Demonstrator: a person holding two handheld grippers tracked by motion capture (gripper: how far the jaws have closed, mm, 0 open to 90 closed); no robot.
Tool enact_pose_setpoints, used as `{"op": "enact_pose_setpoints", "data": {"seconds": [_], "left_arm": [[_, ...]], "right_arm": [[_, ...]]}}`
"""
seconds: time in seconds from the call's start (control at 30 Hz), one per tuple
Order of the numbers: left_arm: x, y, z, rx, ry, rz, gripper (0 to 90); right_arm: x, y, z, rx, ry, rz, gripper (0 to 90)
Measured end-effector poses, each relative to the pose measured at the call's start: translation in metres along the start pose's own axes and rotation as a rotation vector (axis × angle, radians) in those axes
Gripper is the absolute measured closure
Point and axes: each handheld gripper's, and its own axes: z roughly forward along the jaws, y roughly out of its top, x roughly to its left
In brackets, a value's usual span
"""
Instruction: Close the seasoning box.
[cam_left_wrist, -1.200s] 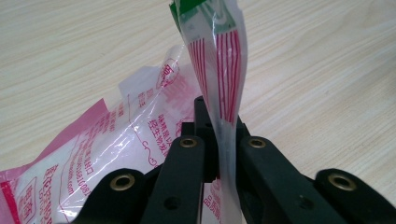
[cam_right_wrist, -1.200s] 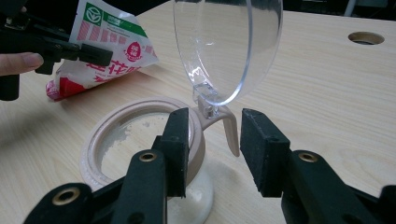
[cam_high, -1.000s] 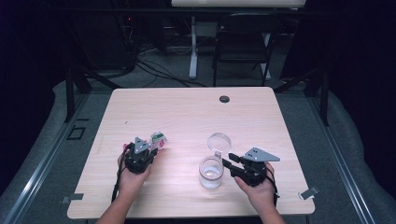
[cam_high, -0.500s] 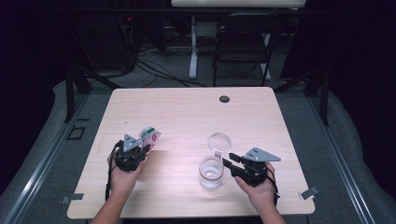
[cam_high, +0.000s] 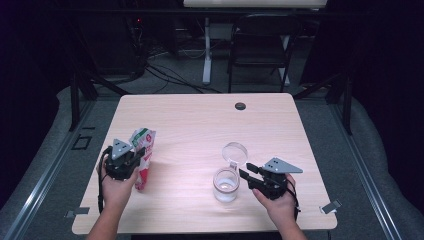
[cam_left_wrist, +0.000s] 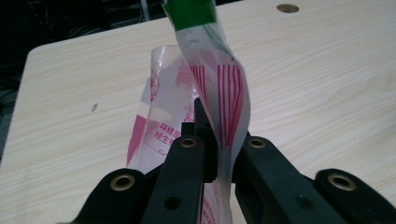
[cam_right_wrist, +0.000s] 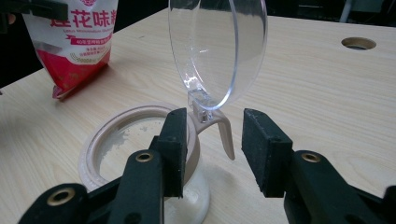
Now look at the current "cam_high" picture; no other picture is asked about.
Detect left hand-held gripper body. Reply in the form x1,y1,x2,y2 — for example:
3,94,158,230
104,138,141,182

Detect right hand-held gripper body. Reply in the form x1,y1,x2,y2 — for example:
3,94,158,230
255,157,304,201

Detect pink and clear plastic packet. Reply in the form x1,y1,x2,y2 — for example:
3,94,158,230
129,127,157,192

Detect glass jar with hinged lid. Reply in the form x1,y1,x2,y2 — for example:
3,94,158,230
212,142,249,204

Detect person's left hand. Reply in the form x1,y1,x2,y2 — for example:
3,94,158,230
96,163,141,209

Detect person's right hand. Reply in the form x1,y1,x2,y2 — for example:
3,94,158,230
251,173,298,229

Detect grey tape strip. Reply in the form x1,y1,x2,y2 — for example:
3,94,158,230
319,199,343,215
65,206,91,219

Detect black metal stand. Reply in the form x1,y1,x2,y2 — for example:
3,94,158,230
68,70,132,133
293,71,354,136

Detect black folding chair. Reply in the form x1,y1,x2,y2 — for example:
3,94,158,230
227,13,303,94

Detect white desk with white legs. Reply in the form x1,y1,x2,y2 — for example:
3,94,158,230
182,0,329,87

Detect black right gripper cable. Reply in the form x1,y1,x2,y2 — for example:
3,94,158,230
285,181,302,222

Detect aluminium floor rail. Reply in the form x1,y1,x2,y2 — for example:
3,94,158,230
328,99,405,240
2,99,97,240

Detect black floor cables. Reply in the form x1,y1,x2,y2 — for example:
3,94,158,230
143,62,223,95

